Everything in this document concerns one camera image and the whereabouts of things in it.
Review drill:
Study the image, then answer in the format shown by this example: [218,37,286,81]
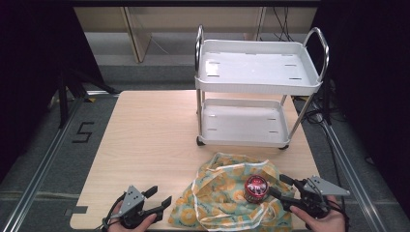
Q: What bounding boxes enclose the person's right hand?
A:
[289,195,348,232]

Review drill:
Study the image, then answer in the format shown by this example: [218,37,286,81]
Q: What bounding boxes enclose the red round tin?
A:
[243,174,270,204]

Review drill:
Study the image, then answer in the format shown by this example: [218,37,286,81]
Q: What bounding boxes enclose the hanging black cables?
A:
[271,7,295,43]

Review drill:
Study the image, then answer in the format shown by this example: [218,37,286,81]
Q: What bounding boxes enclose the black metal stand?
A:
[57,68,119,130]

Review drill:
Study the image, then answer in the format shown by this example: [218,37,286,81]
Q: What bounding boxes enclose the yellow green floral bag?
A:
[167,152,296,232]

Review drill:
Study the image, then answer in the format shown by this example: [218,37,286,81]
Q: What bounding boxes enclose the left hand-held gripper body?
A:
[109,185,164,230]

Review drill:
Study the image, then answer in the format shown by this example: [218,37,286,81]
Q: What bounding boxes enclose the person's left hand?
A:
[107,200,159,232]

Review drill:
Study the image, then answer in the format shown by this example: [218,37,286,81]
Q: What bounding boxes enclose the aluminium floor rail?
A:
[1,95,87,232]
[320,120,386,232]

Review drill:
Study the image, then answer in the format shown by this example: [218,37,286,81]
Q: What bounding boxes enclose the left hand-held gripper cable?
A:
[101,192,128,232]

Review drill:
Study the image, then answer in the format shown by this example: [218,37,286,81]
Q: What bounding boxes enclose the black floor cables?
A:
[293,96,347,232]

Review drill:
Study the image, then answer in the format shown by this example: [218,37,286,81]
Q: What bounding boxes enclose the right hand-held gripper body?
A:
[291,175,351,220]

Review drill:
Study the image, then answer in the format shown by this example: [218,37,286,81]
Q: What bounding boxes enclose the beige wooden shelf unit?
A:
[73,7,319,64]

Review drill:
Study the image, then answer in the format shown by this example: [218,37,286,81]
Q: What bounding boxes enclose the white two-tier cart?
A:
[193,24,331,151]

